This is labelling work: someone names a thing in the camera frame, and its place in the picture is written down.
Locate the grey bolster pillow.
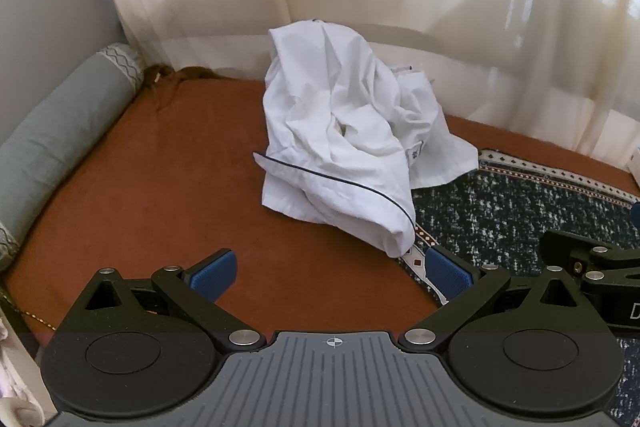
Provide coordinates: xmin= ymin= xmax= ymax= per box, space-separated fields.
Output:
xmin=0 ymin=43 xmax=146 ymax=273

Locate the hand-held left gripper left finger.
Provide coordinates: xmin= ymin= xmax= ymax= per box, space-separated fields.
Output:
xmin=59 ymin=248 xmax=267 ymax=353

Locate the brown bed sheet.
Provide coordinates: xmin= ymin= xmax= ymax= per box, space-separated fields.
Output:
xmin=2 ymin=66 xmax=640 ymax=343

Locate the white garment with dark piping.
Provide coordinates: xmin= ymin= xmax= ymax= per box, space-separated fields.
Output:
xmin=252 ymin=19 xmax=481 ymax=259

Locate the dark patterned blanket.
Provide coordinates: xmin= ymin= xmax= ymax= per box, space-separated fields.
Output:
xmin=397 ymin=149 xmax=640 ymax=427

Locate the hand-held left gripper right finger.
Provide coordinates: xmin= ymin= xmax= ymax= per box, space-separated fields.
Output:
xmin=397 ymin=245 xmax=603 ymax=353

